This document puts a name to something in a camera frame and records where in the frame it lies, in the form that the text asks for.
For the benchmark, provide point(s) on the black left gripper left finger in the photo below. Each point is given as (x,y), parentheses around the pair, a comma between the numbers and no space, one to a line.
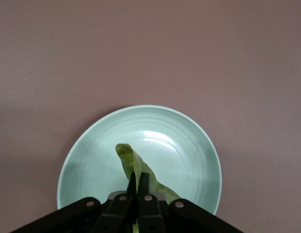
(111,213)

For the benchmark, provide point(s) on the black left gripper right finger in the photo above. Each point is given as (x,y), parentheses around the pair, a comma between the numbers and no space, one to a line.
(153,213)

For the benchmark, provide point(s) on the green lettuce leaf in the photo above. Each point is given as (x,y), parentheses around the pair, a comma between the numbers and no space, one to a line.
(131,157)

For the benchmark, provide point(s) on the light green round plate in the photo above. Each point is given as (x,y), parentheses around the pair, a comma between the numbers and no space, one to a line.
(97,160)

